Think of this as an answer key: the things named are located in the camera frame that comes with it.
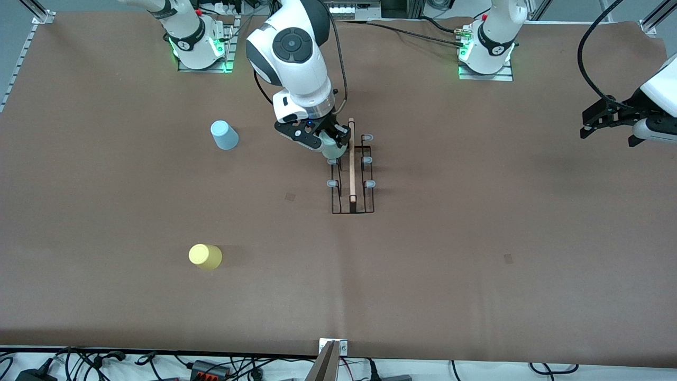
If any pale green plastic cup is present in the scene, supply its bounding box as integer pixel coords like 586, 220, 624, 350
320, 132, 344, 161

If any black wire cup holder rack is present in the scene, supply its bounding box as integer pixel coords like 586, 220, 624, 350
326, 117, 377, 215

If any light blue plastic cup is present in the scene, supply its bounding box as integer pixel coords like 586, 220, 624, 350
211, 120, 240, 151

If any yellow plastic cup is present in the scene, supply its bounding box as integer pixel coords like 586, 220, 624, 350
188, 243, 223, 271

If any white power strip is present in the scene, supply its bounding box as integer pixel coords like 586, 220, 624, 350
327, 0, 382, 20

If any brown table cover sheet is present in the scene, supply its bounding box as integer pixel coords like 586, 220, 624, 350
0, 12, 677, 366

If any black box with orange buttons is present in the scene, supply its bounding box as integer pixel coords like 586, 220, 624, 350
189, 360, 232, 379

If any black power adapter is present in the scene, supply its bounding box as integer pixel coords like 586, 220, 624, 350
16, 367, 59, 381

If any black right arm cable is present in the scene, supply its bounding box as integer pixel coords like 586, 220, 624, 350
253, 0, 349, 115

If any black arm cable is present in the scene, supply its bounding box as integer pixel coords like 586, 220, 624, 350
577, 0, 627, 102
253, 0, 349, 115

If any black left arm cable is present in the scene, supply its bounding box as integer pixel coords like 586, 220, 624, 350
577, 0, 627, 102

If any aluminium frame profile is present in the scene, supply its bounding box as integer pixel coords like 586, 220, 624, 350
639, 0, 677, 35
20, 0, 56, 25

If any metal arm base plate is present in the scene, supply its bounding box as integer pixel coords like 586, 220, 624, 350
177, 15, 237, 73
458, 21, 515, 81

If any black cable on table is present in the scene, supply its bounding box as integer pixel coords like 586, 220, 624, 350
338, 19, 462, 47
418, 16, 463, 33

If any grey camera mounting pole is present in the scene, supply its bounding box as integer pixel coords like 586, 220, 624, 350
304, 341, 342, 381

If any perforated silver edge rail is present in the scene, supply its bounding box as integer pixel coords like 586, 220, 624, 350
0, 24, 41, 113

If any tangled black floor cable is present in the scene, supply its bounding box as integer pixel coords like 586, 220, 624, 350
53, 347, 129, 381

